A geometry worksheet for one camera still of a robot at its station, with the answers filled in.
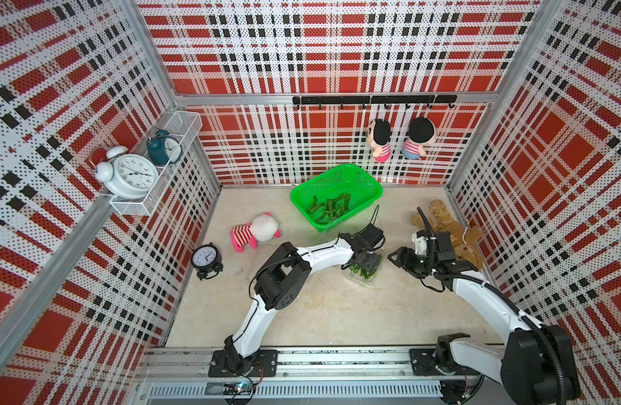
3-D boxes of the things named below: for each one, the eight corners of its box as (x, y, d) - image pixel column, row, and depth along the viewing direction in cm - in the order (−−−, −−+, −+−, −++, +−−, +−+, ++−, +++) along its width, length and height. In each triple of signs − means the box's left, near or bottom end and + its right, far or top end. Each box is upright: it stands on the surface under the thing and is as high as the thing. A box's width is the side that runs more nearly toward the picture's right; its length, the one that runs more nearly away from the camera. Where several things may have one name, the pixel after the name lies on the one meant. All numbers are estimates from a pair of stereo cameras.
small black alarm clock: (197, 283, 92) (193, 280, 90) (193, 253, 100) (189, 249, 98) (224, 273, 95) (221, 269, 92) (218, 244, 103) (215, 240, 100)
